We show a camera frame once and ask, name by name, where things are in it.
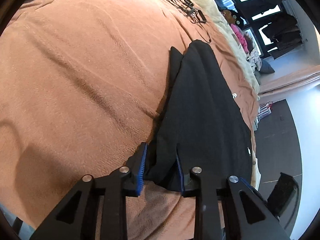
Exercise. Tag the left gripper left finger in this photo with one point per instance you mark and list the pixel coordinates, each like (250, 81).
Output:
(95, 208)

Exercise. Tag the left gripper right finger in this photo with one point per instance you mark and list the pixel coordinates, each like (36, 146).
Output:
(226, 208)

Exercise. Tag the black button shirt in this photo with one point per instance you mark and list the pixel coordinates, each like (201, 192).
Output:
(201, 124)

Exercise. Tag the hanging dark clothes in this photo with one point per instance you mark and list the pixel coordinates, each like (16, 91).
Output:
(281, 28)

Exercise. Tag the pink curtain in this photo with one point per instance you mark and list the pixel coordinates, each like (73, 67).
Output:
(285, 86)

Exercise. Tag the dark blue pillow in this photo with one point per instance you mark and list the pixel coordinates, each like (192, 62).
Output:
(266, 68)

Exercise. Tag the floral patterned cloth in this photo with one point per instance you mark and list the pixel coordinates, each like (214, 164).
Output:
(253, 57)

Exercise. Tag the orange bed blanket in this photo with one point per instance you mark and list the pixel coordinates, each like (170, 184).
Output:
(83, 83)

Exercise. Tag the pink garment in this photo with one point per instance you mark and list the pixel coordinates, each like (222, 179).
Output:
(239, 34)

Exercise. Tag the brown plush toy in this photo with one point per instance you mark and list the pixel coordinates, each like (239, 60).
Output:
(233, 17)

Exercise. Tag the beige duvet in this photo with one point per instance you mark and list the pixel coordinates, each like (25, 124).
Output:
(210, 9)

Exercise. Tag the dark window frame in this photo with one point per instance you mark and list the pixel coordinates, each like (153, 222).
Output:
(253, 28)

